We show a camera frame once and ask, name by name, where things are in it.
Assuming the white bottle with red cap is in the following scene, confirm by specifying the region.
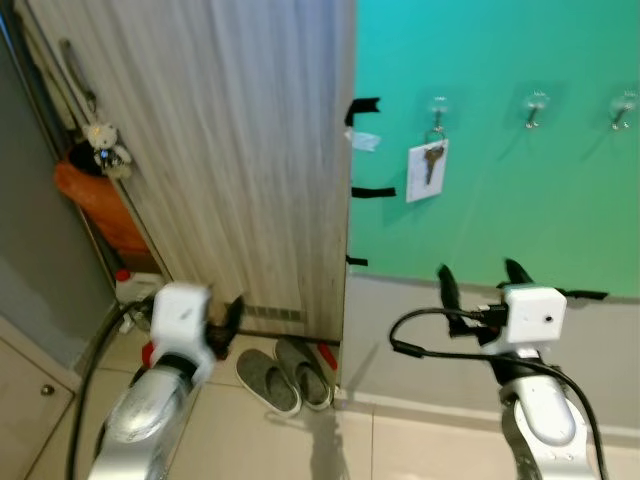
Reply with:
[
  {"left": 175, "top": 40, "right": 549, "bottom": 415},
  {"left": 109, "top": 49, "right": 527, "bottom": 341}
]
[{"left": 113, "top": 268, "right": 166, "bottom": 307}]

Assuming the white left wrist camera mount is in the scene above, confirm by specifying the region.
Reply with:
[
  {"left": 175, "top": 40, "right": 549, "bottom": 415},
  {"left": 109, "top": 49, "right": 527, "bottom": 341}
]
[{"left": 150, "top": 283, "right": 214, "bottom": 359}]

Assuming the grey door handle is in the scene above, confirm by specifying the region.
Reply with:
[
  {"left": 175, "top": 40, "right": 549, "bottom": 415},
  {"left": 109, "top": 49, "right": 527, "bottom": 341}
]
[{"left": 58, "top": 38, "right": 99, "bottom": 113}]

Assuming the white cabinet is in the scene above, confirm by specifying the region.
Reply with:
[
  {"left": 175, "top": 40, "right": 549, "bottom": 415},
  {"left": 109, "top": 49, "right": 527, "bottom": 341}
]
[{"left": 0, "top": 315, "right": 83, "bottom": 480}]

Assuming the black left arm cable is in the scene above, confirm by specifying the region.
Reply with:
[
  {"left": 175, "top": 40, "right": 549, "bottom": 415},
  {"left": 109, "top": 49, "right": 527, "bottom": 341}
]
[{"left": 65, "top": 298, "right": 153, "bottom": 480}]

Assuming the orange bag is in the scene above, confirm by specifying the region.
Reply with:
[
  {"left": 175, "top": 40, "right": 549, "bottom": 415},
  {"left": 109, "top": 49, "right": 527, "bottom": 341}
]
[{"left": 53, "top": 150, "right": 153, "bottom": 256}]

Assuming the light wooden door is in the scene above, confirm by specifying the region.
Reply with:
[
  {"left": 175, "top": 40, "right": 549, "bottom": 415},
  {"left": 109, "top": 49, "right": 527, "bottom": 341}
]
[{"left": 22, "top": 0, "right": 359, "bottom": 343}]

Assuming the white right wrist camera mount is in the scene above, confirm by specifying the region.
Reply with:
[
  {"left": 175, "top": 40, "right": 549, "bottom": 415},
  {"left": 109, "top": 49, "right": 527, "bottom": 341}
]
[{"left": 497, "top": 285, "right": 569, "bottom": 351}]

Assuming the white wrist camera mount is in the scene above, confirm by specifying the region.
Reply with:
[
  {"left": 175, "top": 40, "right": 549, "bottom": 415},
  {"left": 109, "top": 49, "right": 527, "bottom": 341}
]
[
  {"left": 150, "top": 283, "right": 214, "bottom": 359},
  {"left": 497, "top": 285, "right": 569, "bottom": 351}
]

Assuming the small white paper tag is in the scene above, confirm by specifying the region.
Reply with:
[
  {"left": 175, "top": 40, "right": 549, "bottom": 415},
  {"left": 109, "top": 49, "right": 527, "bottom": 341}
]
[{"left": 350, "top": 130, "right": 383, "bottom": 153}]

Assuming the green backdrop sheet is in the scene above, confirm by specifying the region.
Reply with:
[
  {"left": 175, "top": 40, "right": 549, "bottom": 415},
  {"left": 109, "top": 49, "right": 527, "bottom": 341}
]
[{"left": 345, "top": 0, "right": 640, "bottom": 299}]

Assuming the grey slipper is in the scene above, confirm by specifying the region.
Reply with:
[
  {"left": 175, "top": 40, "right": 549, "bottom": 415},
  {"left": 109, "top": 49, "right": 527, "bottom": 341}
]
[
  {"left": 236, "top": 348, "right": 303, "bottom": 418},
  {"left": 275, "top": 337, "right": 337, "bottom": 412}
]

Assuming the clear metal wall hook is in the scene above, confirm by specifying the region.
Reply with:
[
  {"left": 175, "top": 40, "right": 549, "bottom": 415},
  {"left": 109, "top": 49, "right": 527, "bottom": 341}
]
[
  {"left": 428, "top": 93, "right": 451, "bottom": 139},
  {"left": 610, "top": 90, "right": 639, "bottom": 133},
  {"left": 525, "top": 90, "right": 551, "bottom": 131}
]

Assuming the red bag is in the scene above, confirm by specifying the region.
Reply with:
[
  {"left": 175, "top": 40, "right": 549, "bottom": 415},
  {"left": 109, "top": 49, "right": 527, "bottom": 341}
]
[{"left": 140, "top": 340, "right": 161, "bottom": 373}]

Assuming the key on white card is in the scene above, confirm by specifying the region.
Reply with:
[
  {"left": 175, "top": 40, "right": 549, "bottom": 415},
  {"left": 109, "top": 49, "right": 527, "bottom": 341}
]
[{"left": 405, "top": 138, "right": 450, "bottom": 205}]

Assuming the white teddy bear charm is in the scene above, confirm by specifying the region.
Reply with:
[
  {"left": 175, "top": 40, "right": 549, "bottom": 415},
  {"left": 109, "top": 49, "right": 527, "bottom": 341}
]
[{"left": 85, "top": 122, "right": 133, "bottom": 181}]

